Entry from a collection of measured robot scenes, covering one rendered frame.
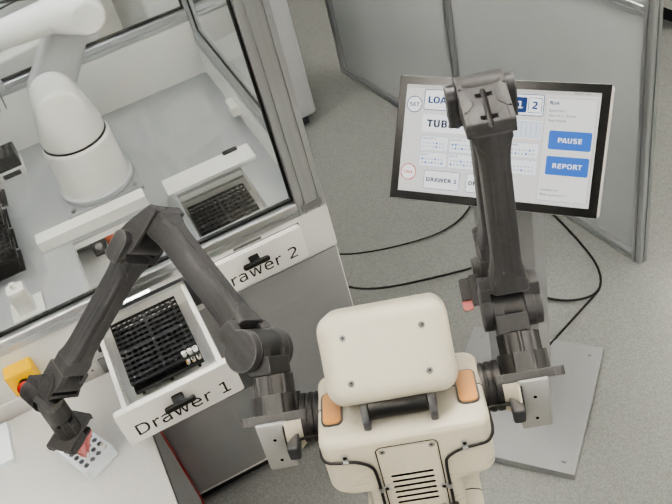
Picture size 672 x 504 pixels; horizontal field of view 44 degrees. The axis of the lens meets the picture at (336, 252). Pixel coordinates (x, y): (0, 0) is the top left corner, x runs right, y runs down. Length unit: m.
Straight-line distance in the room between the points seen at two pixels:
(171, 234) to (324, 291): 0.86
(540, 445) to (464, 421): 1.41
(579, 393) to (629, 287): 0.53
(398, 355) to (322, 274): 1.08
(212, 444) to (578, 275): 1.48
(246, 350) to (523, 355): 0.47
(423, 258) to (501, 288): 1.95
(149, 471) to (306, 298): 0.68
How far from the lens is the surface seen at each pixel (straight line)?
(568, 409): 2.82
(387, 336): 1.31
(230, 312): 1.52
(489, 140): 1.28
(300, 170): 2.13
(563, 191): 2.06
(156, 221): 1.66
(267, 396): 1.45
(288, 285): 2.34
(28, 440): 2.27
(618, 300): 3.17
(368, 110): 4.24
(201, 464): 2.72
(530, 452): 2.74
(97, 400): 2.25
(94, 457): 2.10
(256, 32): 1.92
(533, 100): 2.08
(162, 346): 2.09
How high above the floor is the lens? 2.35
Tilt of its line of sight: 42 degrees down
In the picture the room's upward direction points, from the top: 16 degrees counter-clockwise
